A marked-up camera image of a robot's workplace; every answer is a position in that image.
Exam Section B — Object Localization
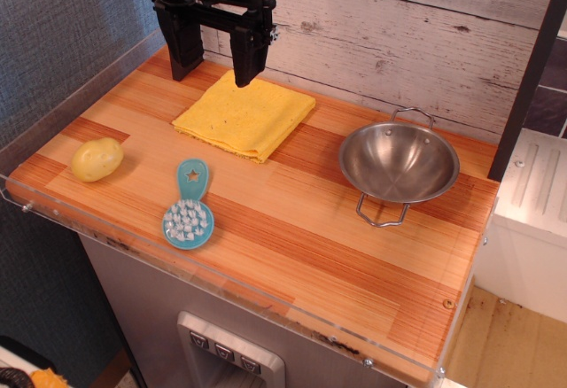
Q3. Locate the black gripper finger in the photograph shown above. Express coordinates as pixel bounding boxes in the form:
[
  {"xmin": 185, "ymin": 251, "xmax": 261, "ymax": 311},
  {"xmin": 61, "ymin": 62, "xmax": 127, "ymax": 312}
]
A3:
[
  {"xmin": 230, "ymin": 26, "xmax": 271, "ymax": 88},
  {"xmin": 154, "ymin": 4, "xmax": 204, "ymax": 81}
]

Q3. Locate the yellow toy potato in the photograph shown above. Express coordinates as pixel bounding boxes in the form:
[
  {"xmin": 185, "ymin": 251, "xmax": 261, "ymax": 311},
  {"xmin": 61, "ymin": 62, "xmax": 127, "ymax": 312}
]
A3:
[{"xmin": 71, "ymin": 137, "xmax": 124, "ymax": 182}]

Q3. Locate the folded yellow cloth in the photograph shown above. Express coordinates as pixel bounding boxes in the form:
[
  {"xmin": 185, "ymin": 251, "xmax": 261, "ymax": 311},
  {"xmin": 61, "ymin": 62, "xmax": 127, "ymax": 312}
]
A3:
[{"xmin": 172, "ymin": 70, "xmax": 315, "ymax": 163}]

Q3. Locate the teal dish scrubber brush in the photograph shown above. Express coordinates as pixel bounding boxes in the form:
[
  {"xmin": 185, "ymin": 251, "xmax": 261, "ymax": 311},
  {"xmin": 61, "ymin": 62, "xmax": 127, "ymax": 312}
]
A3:
[{"xmin": 162, "ymin": 159, "xmax": 214, "ymax": 250}]

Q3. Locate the clear acrylic table guard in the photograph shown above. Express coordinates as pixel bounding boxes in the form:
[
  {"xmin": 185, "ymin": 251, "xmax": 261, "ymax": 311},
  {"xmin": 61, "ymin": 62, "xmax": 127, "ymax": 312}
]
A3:
[{"xmin": 1, "ymin": 34, "xmax": 498, "ymax": 387}]

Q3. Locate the grey toy dispenser panel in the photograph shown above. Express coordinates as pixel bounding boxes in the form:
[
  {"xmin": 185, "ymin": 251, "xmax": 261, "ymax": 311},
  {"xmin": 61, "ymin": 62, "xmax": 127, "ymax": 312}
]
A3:
[{"xmin": 177, "ymin": 311, "xmax": 286, "ymax": 387}]

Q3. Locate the white toy cabinet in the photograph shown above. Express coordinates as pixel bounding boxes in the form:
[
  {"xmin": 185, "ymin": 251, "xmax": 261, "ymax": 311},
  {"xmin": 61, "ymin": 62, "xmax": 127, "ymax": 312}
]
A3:
[{"xmin": 474, "ymin": 129, "xmax": 566, "ymax": 322}]

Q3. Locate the yellow object bottom left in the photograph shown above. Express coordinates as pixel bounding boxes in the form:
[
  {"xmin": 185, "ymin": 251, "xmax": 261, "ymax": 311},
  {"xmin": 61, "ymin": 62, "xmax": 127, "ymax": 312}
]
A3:
[{"xmin": 30, "ymin": 369, "xmax": 69, "ymax": 388}]

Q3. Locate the steel pan with handles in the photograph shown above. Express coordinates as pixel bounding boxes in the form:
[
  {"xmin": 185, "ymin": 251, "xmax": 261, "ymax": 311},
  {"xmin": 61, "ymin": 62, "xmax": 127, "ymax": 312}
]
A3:
[{"xmin": 338, "ymin": 107, "xmax": 460, "ymax": 228}]

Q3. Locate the dark right shelf post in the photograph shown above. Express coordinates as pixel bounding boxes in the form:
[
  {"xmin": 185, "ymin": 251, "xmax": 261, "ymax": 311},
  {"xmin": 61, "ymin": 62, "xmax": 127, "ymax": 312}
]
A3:
[{"xmin": 487, "ymin": 0, "xmax": 566, "ymax": 182}]

